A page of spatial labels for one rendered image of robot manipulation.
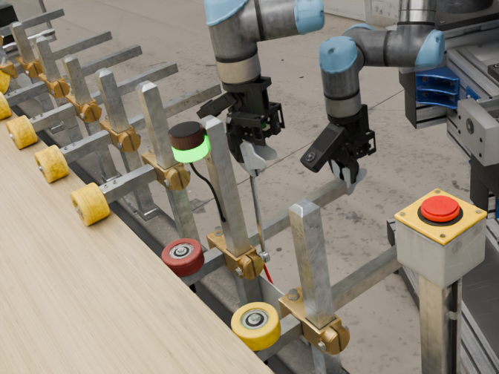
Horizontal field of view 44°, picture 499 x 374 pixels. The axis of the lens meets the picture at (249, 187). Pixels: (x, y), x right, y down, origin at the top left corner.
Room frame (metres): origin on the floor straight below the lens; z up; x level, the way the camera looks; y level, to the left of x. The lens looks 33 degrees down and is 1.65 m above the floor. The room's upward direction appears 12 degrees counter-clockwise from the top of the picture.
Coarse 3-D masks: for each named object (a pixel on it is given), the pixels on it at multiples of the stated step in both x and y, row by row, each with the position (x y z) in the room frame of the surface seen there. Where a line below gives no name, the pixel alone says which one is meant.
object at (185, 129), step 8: (176, 128) 0.96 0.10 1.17; (184, 128) 0.96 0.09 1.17; (192, 128) 0.95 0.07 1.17; (176, 136) 0.94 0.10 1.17; (184, 136) 0.93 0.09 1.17; (200, 144) 0.94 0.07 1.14; (208, 152) 0.95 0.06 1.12; (208, 160) 0.97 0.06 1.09; (192, 168) 0.95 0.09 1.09; (200, 176) 0.96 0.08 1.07; (208, 184) 0.96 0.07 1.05; (216, 200) 0.96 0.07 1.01
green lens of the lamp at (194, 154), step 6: (204, 144) 0.94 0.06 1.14; (174, 150) 0.94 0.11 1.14; (192, 150) 0.93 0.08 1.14; (198, 150) 0.93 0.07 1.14; (204, 150) 0.94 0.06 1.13; (180, 156) 0.93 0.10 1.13; (186, 156) 0.93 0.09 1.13; (192, 156) 0.93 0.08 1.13; (198, 156) 0.93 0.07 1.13; (186, 162) 0.93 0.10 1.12
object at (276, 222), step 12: (336, 180) 1.16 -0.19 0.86; (312, 192) 1.13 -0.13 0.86; (324, 192) 1.12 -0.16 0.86; (336, 192) 1.13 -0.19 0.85; (324, 204) 1.12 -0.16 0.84; (276, 216) 1.07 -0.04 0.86; (288, 216) 1.07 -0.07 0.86; (252, 228) 1.05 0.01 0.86; (264, 228) 1.04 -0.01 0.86; (276, 228) 1.05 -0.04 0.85; (252, 240) 1.02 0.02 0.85; (264, 240) 1.04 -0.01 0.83; (216, 252) 0.99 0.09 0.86; (204, 264) 0.97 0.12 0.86; (216, 264) 0.98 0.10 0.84; (192, 276) 0.95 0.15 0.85; (204, 276) 0.96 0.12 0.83
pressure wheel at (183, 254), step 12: (180, 240) 1.00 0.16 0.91; (192, 240) 0.99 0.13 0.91; (168, 252) 0.97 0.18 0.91; (180, 252) 0.96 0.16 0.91; (192, 252) 0.95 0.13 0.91; (168, 264) 0.94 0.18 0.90; (180, 264) 0.93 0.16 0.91; (192, 264) 0.93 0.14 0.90; (180, 276) 0.93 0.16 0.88; (192, 288) 0.96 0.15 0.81
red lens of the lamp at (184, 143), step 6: (198, 132) 0.94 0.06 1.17; (174, 138) 0.93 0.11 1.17; (180, 138) 0.93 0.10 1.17; (186, 138) 0.93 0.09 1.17; (192, 138) 0.93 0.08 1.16; (198, 138) 0.93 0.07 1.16; (204, 138) 0.95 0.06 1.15; (174, 144) 0.94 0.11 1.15; (180, 144) 0.93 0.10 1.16; (186, 144) 0.93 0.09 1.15; (192, 144) 0.93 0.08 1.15; (198, 144) 0.93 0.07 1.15
